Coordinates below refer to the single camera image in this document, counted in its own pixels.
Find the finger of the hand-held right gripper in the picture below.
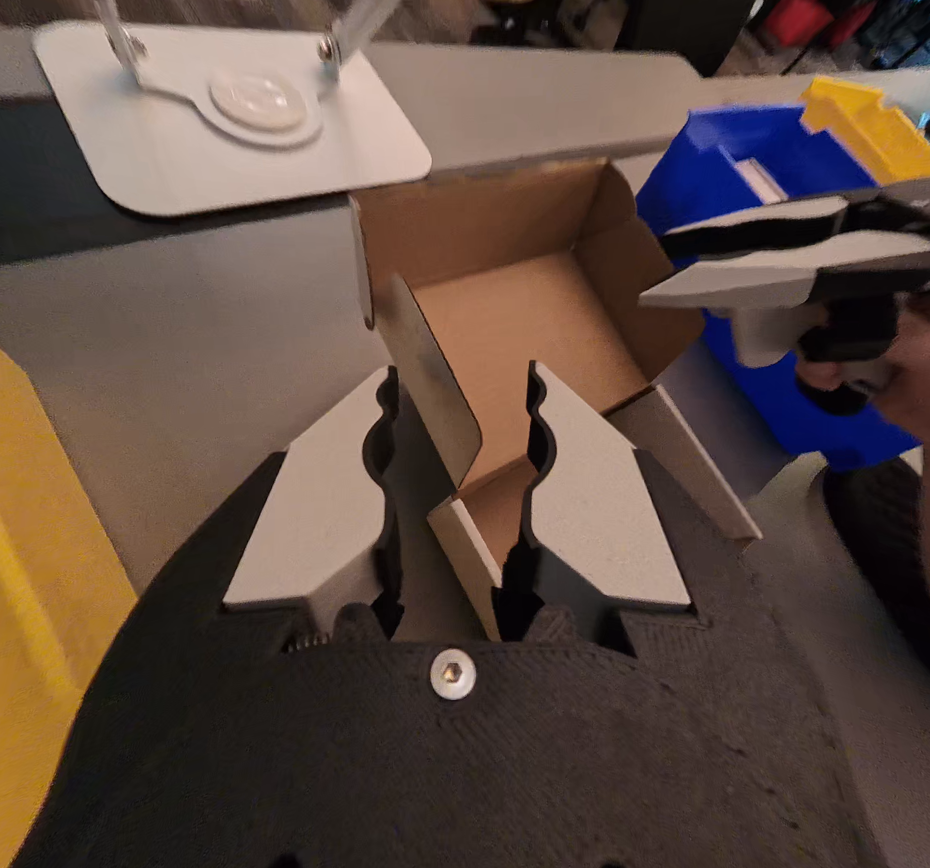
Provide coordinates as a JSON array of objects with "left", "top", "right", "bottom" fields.
[
  {"left": 661, "top": 196, "right": 853, "bottom": 262},
  {"left": 638, "top": 231, "right": 930, "bottom": 312}
]

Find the white metal plate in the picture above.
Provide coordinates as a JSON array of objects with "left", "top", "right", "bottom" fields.
[{"left": 32, "top": 18, "right": 433, "bottom": 218}]

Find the red bag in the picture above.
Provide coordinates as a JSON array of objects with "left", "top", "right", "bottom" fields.
[{"left": 763, "top": 0, "right": 876, "bottom": 48}]

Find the blue plastic bin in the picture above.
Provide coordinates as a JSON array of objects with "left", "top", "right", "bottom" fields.
[{"left": 634, "top": 104, "right": 924, "bottom": 473}]

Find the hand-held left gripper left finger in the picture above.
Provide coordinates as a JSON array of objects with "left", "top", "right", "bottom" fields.
[{"left": 221, "top": 365, "right": 405, "bottom": 640}]

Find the person's right hand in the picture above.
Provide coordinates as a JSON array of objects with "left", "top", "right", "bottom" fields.
[{"left": 795, "top": 294, "right": 930, "bottom": 442}]

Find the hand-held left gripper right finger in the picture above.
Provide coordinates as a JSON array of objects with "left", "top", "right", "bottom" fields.
[{"left": 493, "top": 361, "right": 693, "bottom": 642}]

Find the black cushion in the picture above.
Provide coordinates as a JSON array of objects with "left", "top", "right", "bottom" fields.
[{"left": 824, "top": 457, "right": 930, "bottom": 658}]

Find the steel tether cable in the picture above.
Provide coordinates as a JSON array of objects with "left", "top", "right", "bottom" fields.
[
  {"left": 318, "top": 0, "right": 417, "bottom": 84},
  {"left": 81, "top": 0, "right": 150, "bottom": 88}
]

